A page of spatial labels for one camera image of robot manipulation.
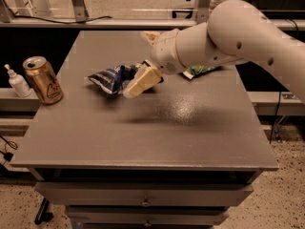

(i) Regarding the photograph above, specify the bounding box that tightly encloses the grey drawer cabinet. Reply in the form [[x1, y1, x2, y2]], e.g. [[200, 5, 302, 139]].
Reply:
[[12, 31, 278, 229]]

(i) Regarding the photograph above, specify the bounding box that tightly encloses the metal bracket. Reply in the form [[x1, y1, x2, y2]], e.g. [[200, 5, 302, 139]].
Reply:
[[194, 0, 211, 24], [71, 0, 89, 23]]

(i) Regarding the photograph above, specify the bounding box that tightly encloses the upper grey drawer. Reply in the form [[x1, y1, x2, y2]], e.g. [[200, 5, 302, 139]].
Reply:
[[35, 182, 253, 207]]

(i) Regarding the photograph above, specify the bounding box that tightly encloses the blue chip bag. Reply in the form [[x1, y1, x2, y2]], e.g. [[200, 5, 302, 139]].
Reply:
[[88, 63, 141, 96]]

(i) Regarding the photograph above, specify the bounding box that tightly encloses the white pump bottle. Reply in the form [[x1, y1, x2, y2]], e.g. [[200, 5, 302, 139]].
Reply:
[[5, 64, 31, 97]]

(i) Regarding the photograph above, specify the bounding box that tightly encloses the grey drawer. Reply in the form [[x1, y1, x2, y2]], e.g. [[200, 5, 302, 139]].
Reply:
[[35, 182, 253, 207], [66, 206, 229, 225]]

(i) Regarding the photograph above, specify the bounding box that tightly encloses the metal bracket right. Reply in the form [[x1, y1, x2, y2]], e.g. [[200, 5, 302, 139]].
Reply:
[[194, 0, 211, 24]]

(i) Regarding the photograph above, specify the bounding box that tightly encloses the orange soda can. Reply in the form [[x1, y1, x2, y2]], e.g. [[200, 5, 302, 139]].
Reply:
[[23, 56, 63, 105]]

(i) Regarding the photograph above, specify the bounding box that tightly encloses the metal bracket left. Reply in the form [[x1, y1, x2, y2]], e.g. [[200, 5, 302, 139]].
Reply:
[[71, 0, 89, 23]]

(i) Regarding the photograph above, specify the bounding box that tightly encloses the green chip bag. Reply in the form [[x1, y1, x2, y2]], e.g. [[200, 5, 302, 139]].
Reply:
[[182, 65, 219, 80]]

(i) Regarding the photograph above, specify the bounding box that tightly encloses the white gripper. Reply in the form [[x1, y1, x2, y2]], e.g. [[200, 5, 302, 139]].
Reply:
[[123, 29, 186, 98]]

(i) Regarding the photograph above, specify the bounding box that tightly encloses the lower grey drawer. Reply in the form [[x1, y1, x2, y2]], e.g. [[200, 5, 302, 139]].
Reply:
[[66, 206, 229, 225]]

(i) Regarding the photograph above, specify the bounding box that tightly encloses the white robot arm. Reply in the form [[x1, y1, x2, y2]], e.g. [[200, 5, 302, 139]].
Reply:
[[123, 0, 305, 102]]

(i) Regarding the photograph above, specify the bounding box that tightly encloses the black cable on shelf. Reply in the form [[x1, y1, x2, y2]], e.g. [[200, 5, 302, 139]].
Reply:
[[12, 14, 112, 25]]

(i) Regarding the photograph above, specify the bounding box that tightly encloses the black plug and cable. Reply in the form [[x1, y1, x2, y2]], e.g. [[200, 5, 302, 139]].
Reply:
[[0, 135, 19, 167]]

